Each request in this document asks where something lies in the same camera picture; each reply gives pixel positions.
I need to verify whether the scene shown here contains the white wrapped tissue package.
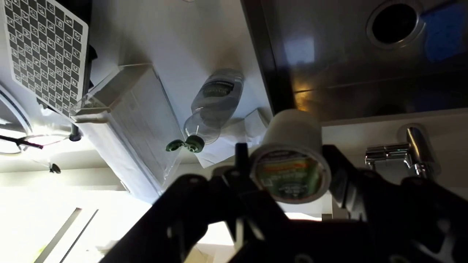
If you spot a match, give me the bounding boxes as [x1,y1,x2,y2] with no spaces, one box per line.
[73,63,182,205]

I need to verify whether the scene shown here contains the chrome kitchen faucet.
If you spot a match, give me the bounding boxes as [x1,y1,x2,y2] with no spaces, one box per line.
[364,123,441,183]

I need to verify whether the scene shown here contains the white cup with label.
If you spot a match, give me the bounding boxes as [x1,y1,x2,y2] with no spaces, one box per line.
[248,109,333,205]

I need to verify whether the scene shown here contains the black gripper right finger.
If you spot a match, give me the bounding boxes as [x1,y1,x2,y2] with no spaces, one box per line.
[320,145,468,263]

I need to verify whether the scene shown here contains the thin dark red cable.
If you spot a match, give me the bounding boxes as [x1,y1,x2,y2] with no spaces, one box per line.
[0,134,45,151]

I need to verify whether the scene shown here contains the blue sponge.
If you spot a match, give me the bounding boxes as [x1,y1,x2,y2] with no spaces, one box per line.
[422,4,468,63]

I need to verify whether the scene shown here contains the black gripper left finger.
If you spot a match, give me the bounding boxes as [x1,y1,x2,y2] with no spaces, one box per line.
[99,144,289,263]

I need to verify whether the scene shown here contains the stainless steel sink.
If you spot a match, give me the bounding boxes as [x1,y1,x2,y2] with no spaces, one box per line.
[239,0,468,125]

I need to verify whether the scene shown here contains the clear dish soap bottle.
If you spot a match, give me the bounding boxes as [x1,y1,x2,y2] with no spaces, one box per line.
[165,69,245,156]

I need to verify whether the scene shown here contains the checkered calibration board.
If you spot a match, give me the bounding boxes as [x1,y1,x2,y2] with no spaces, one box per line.
[1,0,90,120]

